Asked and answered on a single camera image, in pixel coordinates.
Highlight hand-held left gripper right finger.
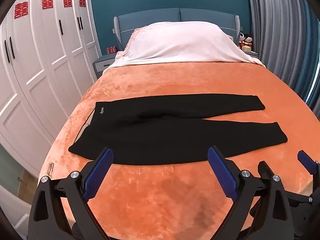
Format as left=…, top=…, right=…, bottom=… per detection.
left=207, top=145, right=292, bottom=240

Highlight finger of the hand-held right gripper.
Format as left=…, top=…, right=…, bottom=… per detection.
left=297, top=150, right=320, bottom=198
left=258, top=161, right=275, bottom=179

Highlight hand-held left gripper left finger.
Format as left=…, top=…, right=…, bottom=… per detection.
left=28, top=147, right=114, bottom=240

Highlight black pants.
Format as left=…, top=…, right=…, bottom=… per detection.
left=68, top=94, right=288, bottom=166

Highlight orange plush blanket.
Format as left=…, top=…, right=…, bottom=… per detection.
left=37, top=61, right=320, bottom=240

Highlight white wardrobe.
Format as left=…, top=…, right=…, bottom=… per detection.
left=0, top=0, right=102, bottom=180

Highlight blue-grey curtain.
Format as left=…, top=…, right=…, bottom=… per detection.
left=246, top=0, right=320, bottom=110

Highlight pink lace sheet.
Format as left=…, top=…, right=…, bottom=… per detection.
left=115, top=26, right=148, bottom=63

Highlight blue padded headboard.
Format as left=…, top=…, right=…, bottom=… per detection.
left=114, top=8, right=240, bottom=52

